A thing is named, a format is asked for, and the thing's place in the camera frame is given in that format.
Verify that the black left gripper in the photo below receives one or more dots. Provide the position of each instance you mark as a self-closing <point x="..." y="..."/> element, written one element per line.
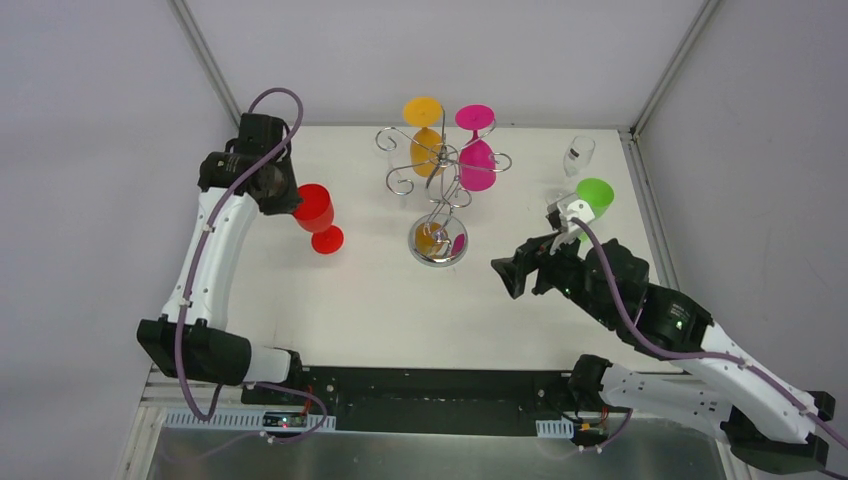
<point x="281" y="196"/>

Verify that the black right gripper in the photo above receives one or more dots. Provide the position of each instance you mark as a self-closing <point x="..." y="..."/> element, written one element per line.
<point x="539" y="270"/>

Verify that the red wine glass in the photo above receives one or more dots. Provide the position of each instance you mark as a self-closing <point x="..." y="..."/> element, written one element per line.
<point x="316" y="215"/>

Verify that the green wine glass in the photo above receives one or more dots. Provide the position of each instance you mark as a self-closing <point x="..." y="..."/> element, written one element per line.
<point x="598" y="194"/>

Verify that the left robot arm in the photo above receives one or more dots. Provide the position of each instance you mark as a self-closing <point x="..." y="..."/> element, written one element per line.
<point x="190" y="337"/>

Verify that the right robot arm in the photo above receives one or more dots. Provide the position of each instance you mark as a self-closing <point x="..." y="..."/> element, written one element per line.
<point x="765" y="422"/>

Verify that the chrome wine glass rack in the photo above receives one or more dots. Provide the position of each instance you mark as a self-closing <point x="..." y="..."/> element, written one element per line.
<point x="439" y="238"/>

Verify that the magenta wine glass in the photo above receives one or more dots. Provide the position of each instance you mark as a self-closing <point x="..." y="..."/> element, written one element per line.
<point x="477" y="166"/>

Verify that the orange wine glass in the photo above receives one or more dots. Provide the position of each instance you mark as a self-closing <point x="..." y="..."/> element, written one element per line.
<point x="423" y="112"/>

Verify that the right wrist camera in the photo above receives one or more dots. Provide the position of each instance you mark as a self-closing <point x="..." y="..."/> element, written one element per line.
<point x="560" y="215"/>

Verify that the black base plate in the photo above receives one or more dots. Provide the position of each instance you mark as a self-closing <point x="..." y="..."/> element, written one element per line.
<point x="445" y="401"/>

